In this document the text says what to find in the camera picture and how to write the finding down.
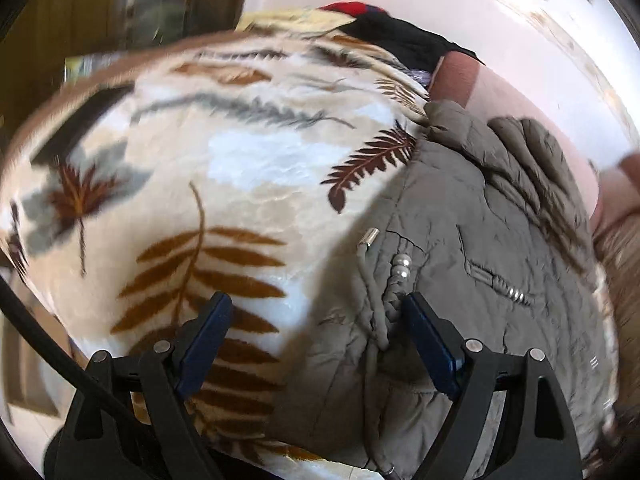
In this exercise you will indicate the wooden cabinet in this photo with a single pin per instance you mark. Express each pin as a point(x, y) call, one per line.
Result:
point(75, 10)

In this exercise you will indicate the grey quilted jacket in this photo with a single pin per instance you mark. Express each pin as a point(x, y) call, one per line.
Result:
point(475, 235)

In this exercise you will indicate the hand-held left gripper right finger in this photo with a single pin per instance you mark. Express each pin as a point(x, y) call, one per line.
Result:
point(430, 340)

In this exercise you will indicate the black and red garment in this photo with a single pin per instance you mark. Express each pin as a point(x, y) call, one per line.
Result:
point(400, 40)

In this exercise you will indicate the pale yellow cloth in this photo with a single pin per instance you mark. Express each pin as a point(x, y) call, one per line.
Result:
point(280, 19)

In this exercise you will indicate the leaf-printed fleece blanket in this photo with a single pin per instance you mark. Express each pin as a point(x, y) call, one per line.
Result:
point(225, 160)

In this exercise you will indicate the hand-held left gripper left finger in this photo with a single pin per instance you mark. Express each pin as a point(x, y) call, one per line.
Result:
point(205, 345)

